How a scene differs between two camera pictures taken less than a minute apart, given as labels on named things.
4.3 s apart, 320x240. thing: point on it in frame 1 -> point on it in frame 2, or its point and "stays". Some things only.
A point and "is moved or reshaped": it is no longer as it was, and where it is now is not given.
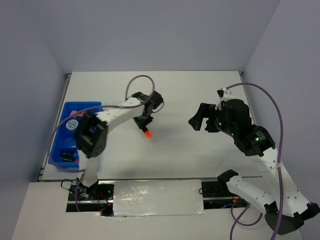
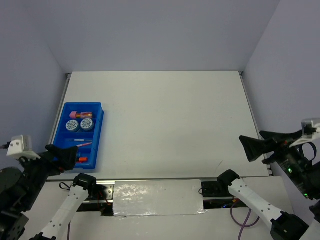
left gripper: [142, 123] -> [66, 158]
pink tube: [76, 113] stays
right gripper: [204, 109] -> [252, 146]
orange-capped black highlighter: [147, 133] is moved or reshaped
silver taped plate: [158, 197] stays
